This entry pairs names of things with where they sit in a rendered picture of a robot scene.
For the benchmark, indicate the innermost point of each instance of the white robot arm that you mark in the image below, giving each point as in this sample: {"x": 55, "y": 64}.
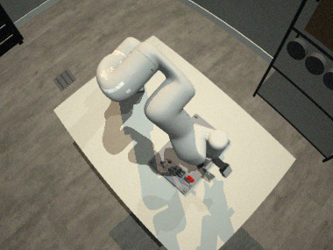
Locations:
{"x": 140, "y": 61}

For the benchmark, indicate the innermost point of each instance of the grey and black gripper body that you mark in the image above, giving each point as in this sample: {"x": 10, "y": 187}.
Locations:
{"x": 207, "y": 161}

